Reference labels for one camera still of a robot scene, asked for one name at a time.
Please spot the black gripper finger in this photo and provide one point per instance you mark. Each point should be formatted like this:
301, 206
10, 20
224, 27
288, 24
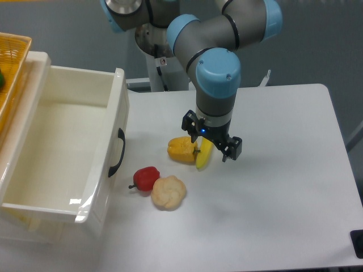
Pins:
193, 125
231, 147

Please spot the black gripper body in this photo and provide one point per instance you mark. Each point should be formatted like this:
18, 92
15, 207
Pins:
213, 128

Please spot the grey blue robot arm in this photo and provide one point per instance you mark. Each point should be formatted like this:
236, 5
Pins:
206, 50

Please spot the round braided bread roll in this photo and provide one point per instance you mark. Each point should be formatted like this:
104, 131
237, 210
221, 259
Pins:
168, 193

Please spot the yellow bell pepper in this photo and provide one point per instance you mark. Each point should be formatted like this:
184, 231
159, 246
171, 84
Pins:
182, 149

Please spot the yellow banana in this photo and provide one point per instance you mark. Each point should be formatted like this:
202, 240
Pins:
204, 153

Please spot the red bell pepper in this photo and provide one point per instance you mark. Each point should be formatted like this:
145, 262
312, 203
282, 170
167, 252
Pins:
144, 179

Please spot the white open drawer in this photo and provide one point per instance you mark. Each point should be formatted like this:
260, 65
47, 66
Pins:
62, 171

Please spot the black object at table edge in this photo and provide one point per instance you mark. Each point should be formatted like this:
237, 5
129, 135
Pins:
357, 241

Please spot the white drawer cabinet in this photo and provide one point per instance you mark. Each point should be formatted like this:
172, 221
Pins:
21, 224

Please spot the yellow woven basket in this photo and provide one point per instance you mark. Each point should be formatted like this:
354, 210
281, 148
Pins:
14, 51

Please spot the green vegetable in basket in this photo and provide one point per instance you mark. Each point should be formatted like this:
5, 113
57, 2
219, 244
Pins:
2, 80

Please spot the black drawer handle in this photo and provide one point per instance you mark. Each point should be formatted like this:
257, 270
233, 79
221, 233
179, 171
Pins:
119, 152

